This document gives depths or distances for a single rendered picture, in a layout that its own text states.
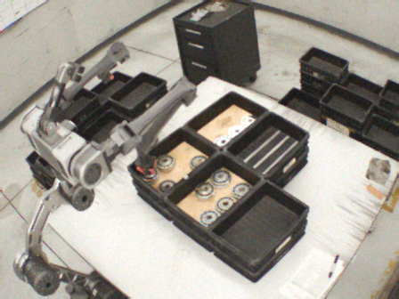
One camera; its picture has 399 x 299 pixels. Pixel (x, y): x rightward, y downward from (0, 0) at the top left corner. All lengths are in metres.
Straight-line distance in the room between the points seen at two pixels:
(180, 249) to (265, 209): 0.47
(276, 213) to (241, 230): 0.19
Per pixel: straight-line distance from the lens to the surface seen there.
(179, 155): 2.44
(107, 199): 2.52
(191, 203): 2.21
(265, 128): 2.50
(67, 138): 1.67
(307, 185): 2.41
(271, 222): 2.10
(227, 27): 3.60
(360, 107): 3.30
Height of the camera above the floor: 2.54
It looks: 44 degrees down
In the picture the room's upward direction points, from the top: 11 degrees counter-clockwise
